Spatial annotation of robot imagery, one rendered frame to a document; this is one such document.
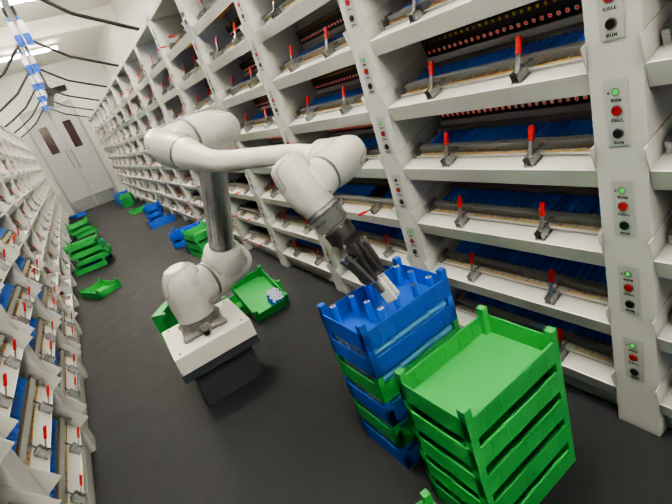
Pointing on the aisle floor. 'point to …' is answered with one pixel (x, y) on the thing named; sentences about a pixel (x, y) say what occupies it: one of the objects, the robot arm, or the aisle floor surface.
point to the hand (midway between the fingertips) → (385, 287)
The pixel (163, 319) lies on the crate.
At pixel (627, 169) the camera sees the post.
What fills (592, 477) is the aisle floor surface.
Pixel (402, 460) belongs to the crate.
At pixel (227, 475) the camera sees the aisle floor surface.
